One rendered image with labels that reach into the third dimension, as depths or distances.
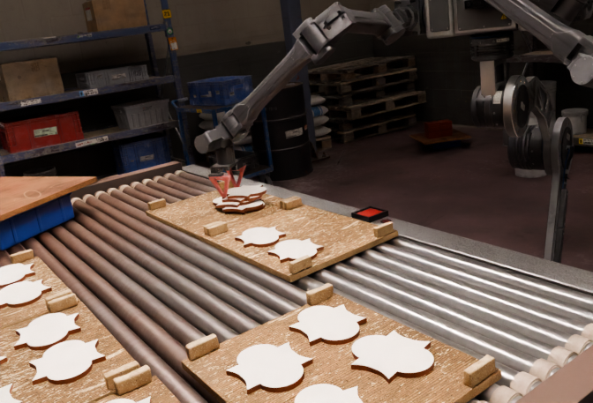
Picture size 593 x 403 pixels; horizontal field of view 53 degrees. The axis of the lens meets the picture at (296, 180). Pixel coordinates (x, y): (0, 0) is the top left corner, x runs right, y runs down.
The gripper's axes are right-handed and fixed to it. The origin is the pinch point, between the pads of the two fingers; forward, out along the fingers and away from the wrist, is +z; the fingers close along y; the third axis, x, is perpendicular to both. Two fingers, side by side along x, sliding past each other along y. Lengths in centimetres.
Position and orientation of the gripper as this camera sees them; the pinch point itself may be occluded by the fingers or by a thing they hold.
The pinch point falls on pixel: (230, 190)
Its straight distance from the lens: 192.0
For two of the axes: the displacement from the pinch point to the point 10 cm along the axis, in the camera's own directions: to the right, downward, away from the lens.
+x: 9.4, -0.1, -3.4
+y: -3.2, 2.8, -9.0
